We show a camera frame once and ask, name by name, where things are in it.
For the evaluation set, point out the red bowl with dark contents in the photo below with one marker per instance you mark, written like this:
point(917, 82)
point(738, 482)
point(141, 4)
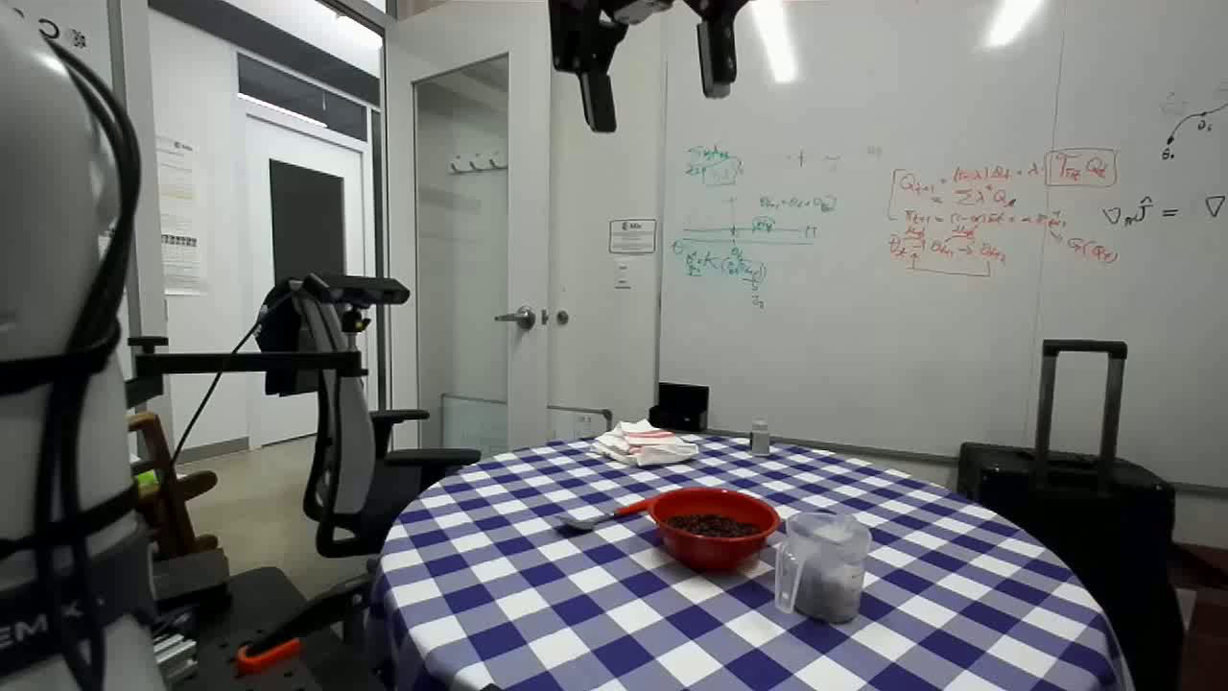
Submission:
point(713, 528)

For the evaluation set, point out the clear plastic measuring jug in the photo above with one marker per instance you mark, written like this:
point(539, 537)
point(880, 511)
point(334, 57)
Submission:
point(825, 570)

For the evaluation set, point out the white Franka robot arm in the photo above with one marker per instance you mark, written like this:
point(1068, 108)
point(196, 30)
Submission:
point(51, 331)

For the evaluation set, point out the black rolling suitcase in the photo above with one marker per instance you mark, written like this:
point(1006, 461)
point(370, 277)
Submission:
point(1086, 523)

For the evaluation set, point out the wooden stand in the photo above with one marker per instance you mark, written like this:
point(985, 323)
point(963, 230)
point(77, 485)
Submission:
point(167, 485)

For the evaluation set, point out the black office chair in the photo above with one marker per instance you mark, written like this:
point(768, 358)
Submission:
point(339, 434)

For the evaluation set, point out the paper notice on wall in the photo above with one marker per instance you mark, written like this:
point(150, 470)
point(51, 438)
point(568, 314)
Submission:
point(631, 236)

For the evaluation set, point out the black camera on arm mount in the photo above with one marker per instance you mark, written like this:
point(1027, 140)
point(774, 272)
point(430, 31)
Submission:
point(293, 347)

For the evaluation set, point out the small plate with food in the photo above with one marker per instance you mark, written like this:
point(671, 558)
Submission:
point(648, 445)

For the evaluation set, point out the blue white checkered tablecloth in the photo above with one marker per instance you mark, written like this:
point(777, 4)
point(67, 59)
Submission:
point(617, 615)

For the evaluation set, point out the small black box device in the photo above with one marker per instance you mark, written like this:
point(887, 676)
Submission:
point(679, 407)

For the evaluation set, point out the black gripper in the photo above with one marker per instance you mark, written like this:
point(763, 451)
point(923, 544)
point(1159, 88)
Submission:
point(584, 36)

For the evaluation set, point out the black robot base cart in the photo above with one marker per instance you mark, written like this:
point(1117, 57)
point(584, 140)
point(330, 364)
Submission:
point(254, 615)

